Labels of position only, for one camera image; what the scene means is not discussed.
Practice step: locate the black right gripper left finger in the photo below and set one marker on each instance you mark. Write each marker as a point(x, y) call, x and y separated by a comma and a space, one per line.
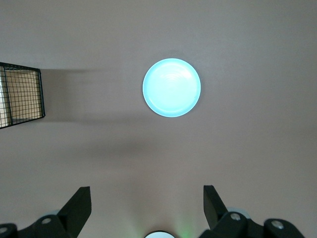
point(74, 210)

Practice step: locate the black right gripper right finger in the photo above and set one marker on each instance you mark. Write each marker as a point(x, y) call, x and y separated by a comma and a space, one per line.
point(213, 208)

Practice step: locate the light blue round plate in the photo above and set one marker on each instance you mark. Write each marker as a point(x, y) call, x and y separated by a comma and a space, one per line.
point(171, 88)

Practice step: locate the table cover sheet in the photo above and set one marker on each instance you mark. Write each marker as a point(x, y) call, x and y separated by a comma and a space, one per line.
point(247, 124)

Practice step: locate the wooden board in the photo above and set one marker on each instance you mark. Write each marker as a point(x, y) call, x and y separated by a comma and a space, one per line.
point(24, 96)

